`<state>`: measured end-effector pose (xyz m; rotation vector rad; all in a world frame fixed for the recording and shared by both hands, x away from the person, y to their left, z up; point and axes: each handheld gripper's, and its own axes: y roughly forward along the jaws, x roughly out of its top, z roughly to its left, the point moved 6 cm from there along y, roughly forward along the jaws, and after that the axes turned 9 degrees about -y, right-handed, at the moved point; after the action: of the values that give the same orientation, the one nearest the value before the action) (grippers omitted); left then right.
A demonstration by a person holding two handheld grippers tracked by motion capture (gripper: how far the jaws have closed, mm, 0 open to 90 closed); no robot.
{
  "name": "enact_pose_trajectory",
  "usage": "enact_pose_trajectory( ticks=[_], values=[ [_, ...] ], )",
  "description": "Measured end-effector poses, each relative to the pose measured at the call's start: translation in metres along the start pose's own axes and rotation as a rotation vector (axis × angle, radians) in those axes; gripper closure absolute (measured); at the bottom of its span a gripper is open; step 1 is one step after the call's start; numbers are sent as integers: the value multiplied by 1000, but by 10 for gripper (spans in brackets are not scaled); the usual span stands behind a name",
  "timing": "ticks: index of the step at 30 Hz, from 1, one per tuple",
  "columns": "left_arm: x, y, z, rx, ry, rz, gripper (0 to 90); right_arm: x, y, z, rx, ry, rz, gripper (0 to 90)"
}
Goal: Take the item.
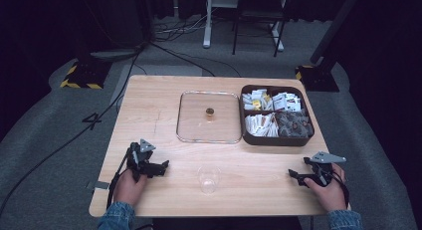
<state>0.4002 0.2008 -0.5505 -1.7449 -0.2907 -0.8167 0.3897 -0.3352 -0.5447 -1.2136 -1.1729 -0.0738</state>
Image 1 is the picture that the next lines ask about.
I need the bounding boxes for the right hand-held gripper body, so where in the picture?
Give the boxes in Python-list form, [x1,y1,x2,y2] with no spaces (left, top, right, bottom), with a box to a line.
[303,150,347,188]

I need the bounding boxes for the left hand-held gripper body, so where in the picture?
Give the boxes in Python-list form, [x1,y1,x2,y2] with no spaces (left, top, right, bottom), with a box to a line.
[126,138,162,183]

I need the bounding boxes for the person's right hand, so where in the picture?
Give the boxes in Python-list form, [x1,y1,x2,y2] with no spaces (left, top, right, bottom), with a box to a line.
[303,163,348,213]

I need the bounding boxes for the person's left hand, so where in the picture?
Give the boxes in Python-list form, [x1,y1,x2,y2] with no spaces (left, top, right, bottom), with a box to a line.
[111,168,149,208]

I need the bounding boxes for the brown compartment box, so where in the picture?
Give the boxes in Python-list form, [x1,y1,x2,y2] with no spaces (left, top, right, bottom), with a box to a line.
[239,84,316,147]

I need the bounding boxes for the clear glass cup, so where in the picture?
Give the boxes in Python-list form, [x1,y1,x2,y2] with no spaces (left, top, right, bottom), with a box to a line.
[196,164,222,195]

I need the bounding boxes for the pile of dark grey packets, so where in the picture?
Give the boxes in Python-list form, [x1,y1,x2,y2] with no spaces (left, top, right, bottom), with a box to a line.
[274,110,315,139]

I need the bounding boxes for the pile of white stick sachets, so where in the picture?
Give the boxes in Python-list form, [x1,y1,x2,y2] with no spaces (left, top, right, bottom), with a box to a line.
[244,112,280,138]

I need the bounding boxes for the clear square lid gold knob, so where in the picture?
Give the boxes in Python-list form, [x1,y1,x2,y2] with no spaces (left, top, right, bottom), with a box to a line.
[175,90,244,145]

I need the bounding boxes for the pile of white printed packets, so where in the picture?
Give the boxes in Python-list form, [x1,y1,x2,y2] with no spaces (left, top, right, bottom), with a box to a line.
[272,91,303,113]

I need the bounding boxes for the pile of white yellow packets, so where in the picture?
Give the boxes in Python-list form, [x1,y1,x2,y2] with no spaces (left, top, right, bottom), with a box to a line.
[241,88,274,112]

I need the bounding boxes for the black yellow striped stand base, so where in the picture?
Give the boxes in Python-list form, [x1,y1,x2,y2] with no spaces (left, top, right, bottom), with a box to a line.
[59,58,112,91]
[295,64,340,93]

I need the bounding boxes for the grey slanted pole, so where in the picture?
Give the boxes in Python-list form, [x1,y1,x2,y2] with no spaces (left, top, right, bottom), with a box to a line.
[310,0,363,66]

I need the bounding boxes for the white desk leg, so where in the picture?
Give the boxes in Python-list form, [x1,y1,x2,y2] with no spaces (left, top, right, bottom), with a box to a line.
[202,0,241,50]

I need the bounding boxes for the right hand-held gripper black cable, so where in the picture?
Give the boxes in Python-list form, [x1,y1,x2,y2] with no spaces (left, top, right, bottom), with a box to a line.
[330,170,351,210]

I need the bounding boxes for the hand-held gripper black cable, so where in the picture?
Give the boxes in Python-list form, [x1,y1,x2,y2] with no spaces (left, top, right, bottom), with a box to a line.
[105,149,133,210]
[330,170,351,210]

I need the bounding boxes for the left hand-held gripper black cable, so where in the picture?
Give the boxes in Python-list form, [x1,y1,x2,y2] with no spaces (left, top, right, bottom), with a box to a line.
[105,149,133,210]

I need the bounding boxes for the long black floor cable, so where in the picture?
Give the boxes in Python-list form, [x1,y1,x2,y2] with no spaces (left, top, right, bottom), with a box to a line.
[0,45,144,218]

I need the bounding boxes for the bundle of floor cables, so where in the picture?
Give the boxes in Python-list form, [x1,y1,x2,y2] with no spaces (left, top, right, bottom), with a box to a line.
[150,9,220,44]

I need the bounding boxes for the black metal chair frame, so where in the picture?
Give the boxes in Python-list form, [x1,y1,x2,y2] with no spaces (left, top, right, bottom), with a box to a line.
[231,0,289,58]

